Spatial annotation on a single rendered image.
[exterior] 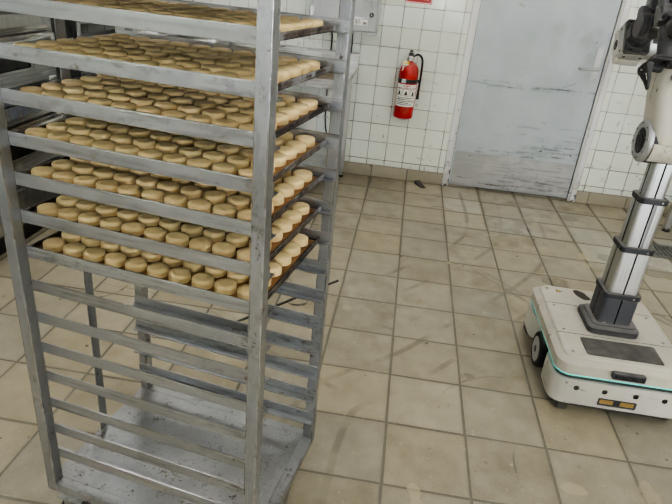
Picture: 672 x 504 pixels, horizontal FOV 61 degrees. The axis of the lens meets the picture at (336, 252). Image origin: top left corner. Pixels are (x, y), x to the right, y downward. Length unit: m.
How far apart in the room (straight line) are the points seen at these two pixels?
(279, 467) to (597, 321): 1.49
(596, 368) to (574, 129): 2.86
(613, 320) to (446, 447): 0.93
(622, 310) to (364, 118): 2.85
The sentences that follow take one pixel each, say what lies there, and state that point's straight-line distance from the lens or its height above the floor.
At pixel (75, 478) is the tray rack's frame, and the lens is 1.93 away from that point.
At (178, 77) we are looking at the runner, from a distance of 1.14.
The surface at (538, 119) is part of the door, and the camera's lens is 4.95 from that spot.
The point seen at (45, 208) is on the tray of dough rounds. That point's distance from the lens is 1.49.
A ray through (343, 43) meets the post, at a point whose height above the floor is 1.37.
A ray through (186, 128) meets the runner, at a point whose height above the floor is 1.23.
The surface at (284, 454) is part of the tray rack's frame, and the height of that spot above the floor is 0.15.
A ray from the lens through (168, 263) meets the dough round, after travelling 1.41.
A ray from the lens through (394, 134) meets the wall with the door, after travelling 4.86.
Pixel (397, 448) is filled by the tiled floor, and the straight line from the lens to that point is 2.21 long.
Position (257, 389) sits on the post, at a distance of 1.30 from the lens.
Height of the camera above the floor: 1.52
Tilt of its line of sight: 26 degrees down
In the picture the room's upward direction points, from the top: 6 degrees clockwise
